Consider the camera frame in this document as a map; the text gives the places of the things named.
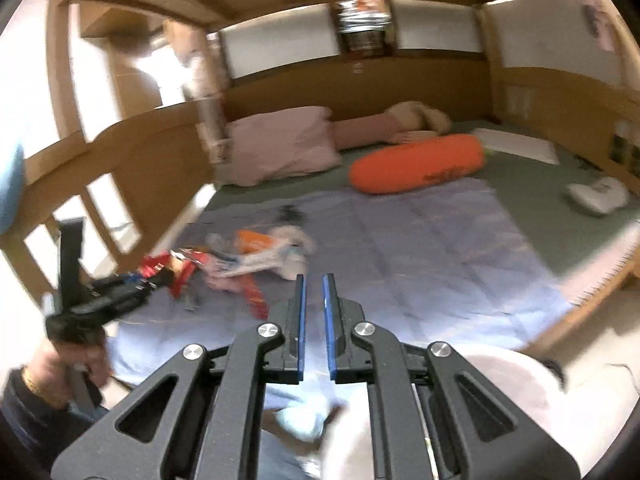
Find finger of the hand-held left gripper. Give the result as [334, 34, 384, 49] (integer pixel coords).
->
[105, 290, 155, 313]
[92, 267, 171, 295]

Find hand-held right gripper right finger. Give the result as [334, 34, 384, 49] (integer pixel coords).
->
[322, 273, 582, 480]

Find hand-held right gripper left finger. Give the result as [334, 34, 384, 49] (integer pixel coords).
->
[50, 273, 307, 480]

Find red snack wrapper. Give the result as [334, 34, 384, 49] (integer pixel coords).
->
[142, 247, 208, 298]

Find dark green wrapper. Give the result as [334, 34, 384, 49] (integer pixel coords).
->
[276, 204, 307, 224]

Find white plastic bag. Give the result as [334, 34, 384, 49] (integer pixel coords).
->
[320, 349, 567, 480]

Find person's left forearm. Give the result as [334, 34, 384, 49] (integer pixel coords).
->
[0, 367, 108, 466]

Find person's left hand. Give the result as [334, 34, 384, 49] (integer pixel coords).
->
[27, 335, 113, 408]

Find red orange wrapper strip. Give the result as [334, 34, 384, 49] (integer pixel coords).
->
[244, 280, 270, 320]

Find white crumpled tissue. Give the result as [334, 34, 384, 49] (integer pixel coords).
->
[270, 224, 317, 282]

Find orange snack packet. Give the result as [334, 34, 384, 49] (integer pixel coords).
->
[234, 229, 273, 257]

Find light blue wrapper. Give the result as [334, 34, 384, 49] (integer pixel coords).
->
[274, 400, 343, 442]

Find blue checked blanket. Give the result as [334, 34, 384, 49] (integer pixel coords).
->
[106, 179, 577, 413]

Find blue round object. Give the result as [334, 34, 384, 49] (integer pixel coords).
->
[0, 144, 27, 237]

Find person's jeans leg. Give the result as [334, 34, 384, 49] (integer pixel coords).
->
[259, 430, 323, 480]

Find pink pillow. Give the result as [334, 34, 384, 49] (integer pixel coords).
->
[216, 106, 343, 187]

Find orange bolster pillow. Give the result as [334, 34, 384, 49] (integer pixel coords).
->
[348, 133, 487, 196]

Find striped plush doll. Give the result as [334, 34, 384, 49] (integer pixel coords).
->
[332, 101, 453, 151]

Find green bed sheet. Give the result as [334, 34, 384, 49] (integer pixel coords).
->
[199, 119, 640, 281]

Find white flat pillow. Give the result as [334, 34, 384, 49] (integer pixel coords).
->
[471, 127, 561, 166]

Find white cloth pouch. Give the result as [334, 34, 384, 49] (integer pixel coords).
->
[566, 176, 631, 219]

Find shelf of books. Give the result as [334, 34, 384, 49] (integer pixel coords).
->
[336, 0, 392, 55]

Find green sticker strip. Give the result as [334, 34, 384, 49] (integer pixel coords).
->
[606, 132, 640, 178]

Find gold bracelet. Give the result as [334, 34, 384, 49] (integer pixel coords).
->
[21, 367, 43, 396]

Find wooden bed frame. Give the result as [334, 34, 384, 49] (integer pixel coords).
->
[0, 0, 640, 361]

